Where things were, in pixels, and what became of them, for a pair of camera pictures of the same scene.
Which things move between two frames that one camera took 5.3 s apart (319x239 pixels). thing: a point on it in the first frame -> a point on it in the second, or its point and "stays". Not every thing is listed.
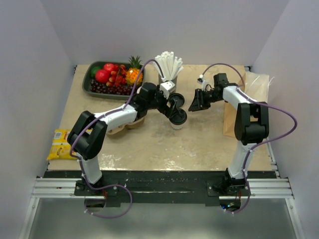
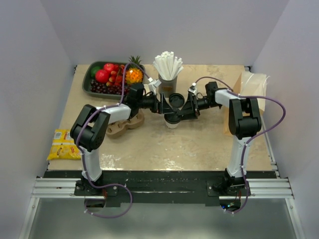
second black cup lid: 179,98 stays
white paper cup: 177,127 -> 171,126
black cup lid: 180,118 stays
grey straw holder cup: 174,80 stays
